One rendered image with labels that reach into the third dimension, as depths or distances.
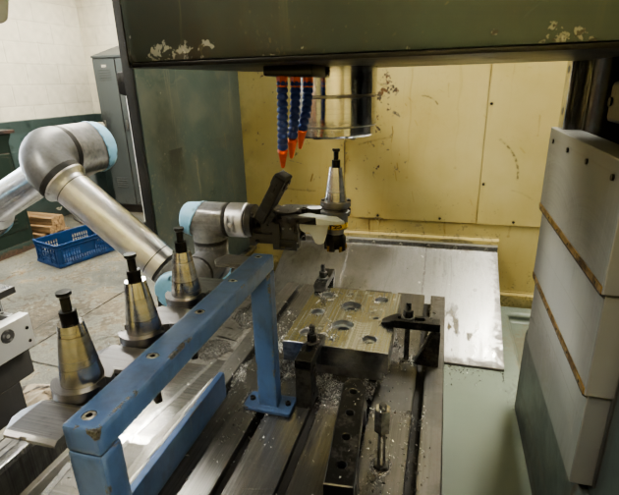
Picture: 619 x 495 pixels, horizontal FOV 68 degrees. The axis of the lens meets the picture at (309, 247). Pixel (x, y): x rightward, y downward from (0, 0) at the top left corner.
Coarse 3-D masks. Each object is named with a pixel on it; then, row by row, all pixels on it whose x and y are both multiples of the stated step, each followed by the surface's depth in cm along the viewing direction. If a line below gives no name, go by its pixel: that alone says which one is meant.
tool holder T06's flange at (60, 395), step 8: (104, 368) 51; (112, 368) 51; (104, 376) 50; (112, 376) 50; (56, 384) 49; (96, 384) 49; (104, 384) 50; (56, 392) 48; (64, 392) 48; (72, 392) 48; (80, 392) 48; (88, 392) 48; (96, 392) 48; (56, 400) 48; (64, 400) 47; (72, 400) 47; (80, 400) 47; (88, 400) 48
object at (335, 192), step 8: (336, 168) 90; (328, 176) 91; (336, 176) 90; (328, 184) 91; (336, 184) 90; (344, 184) 91; (328, 192) 91; (336, 192) 91; (344, 192) 91; (328, 200) 91; (336, 200) 91; (344, 200) 92
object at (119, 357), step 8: (104, 352) 56; (112, 352) 56; (120, 352) 56; (128, 352) 56; (136, 352) 56; (104, 360) 55; (112, 360) 55; (120, 360) 54; (128, 360) 54; (120, 368) 53
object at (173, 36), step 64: (128, 0) 58; (192, 0) 56; (256, 0) 54; (320, 0) 52; (384, 0) 50; (448, 0) 48; (512, 0) 47; (576, 0) 45; (192, 64) 59; (256, 64) 60; (320, 64) 67; (384, 64) 74; (448, 64) 84
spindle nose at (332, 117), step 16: (320, 80) 78; (336, 80) 78; (352, 80) 78; (368, 80) 80; (320, 96) 79; (336, 96) 79; (352, 96) 79; (368, 96) 81; (320, 112) 80; (336, 112) 80; (352, 112) 80; (368, 112) 82; (320, 128) 81; (336, 128) 81; (352, 128) 81; (368, 128) 84
